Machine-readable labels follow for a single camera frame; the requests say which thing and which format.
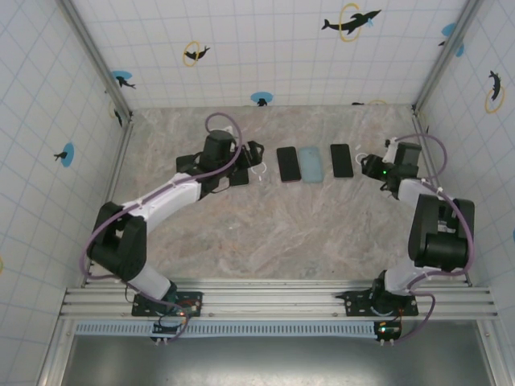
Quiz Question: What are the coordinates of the wide aluminium mounting rail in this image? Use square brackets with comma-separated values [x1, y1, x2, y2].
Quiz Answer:
[59, 285, 502, 322]

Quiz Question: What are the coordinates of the white slotted cable duct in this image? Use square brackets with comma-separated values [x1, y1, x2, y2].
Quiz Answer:
[74, 320, 381, 338]

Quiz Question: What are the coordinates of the grey metal panel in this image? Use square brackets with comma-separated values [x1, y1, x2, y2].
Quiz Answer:
[66, 336, 495, 386]

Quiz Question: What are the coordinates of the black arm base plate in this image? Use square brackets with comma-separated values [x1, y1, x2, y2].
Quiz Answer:
[131, 289, 204, 318]
[344, 289, 419, 318]

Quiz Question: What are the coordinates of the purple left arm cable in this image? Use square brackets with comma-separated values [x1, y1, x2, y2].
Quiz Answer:
[82, 112, 243, 342]

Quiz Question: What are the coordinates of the aluminium corner post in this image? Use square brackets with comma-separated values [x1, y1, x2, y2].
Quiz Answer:
[60, 0, 134, 121]
[410, 0, 484, 113]

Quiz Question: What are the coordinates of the small dolphin sticker yellow ring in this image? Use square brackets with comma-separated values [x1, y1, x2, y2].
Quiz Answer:
[183, 39, 212, 68]

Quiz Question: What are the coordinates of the aluminium table edge rail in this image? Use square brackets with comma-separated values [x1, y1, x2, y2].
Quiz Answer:
[82, 116, 136, 289]
[410, 106, 474, 287]

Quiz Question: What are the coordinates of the grey-blue phone case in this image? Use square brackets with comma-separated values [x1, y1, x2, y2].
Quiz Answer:
[297, 145, 324, 184]

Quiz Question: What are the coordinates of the small black controller box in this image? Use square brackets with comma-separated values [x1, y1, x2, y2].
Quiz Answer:
[373, 319, 403, 347]
[150, 319, 190, 347]

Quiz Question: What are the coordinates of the fish sticker blue circle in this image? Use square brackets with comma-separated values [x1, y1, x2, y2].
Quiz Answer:
[53, 142, 76, 168]
[110, 70, 137, 90]
[249, 91, 274, 108]
[438, 22, 466, 57]

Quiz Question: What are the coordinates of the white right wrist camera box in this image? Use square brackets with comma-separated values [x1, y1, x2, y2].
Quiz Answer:
[383, 138, 400, 162]

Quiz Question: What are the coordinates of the large dolphin sticker yellow ring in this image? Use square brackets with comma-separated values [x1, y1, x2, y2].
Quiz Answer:
[320, 2, 383, 43]

